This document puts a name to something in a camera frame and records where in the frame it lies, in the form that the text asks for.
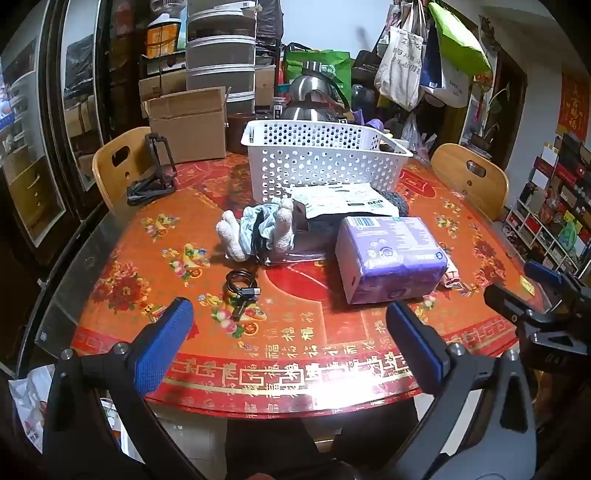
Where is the white plastic bag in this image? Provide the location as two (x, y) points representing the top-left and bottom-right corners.
(9, 364), (56, 455)

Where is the potted plant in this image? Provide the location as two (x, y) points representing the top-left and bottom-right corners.
(471, 83), (513, 151)

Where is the black folding phone stand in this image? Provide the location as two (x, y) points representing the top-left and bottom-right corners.
(127, 132), (177, 206)

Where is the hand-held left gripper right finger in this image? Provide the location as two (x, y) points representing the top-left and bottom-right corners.
(385, 300), (539, 480)

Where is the dark glass door cabinet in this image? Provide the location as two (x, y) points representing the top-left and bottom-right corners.
(37, 0), (116, 222)

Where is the beige canvas tote bag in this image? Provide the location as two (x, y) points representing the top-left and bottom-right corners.
(373, 25), (426, 112)

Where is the open cardboard box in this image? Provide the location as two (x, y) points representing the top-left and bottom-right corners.
(142, 87), (228, 163)

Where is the small cardboard box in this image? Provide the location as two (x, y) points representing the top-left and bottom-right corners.
(255, 67), (278, 107)

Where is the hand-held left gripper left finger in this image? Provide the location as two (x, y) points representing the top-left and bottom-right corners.
(42, 298), (208, 480)

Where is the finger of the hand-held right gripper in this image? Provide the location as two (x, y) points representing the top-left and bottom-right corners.
(483, 283), (548, 326)
(524, 260), (578, 296)

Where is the coiled black cable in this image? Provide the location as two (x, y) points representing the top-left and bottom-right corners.
(224, 270), (262, 321)

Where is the brown mug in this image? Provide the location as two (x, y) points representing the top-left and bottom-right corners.
(226, 112), (259, 155)

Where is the grey stacked drawer unit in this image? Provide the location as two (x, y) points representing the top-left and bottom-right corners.
(185, 9), (257, 116)

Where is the shelf of boxed goods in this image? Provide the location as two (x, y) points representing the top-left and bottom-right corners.
(501, 134), (591, 278)

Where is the stainless steel kettle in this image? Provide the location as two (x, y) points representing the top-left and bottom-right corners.
(279, 104), (345, 123)
(288, 74), (349, 106)

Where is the flat cardboard box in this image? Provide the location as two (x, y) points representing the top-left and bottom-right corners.
(139, 69), (188, 101)

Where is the wooden chair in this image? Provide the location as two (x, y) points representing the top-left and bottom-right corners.
(430, 143), (509, 221)
(91, 127), (155, 210)

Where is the lime green bag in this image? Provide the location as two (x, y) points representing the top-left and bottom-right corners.
(428, 2), (492, 77)

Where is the white fluffy plush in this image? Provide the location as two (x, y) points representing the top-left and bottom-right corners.
(216, 198), (296, 260)

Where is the light blue cloth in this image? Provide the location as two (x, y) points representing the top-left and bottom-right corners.
(240, 204), (282, 254)

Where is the purple tissue pack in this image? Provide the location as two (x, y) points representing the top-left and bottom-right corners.
(335, 215), (448, 305)

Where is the white and blue tote bag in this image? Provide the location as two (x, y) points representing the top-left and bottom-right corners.
(420, 28), (472, 108)

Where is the red wall poster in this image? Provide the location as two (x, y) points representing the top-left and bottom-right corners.
(558, 71), (591, 141)

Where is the small printed packet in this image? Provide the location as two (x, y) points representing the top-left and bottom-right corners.
(438, 268), (481, 296)

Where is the white perforated plastic basket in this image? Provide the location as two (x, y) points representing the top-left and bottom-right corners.
(243, 120), (414, 204)

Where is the white paper package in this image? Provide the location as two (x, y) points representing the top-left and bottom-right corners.
(290, 182), (400, 220)

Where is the green shopping bag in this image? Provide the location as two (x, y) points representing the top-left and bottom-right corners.
(283, 48), (354, 104)

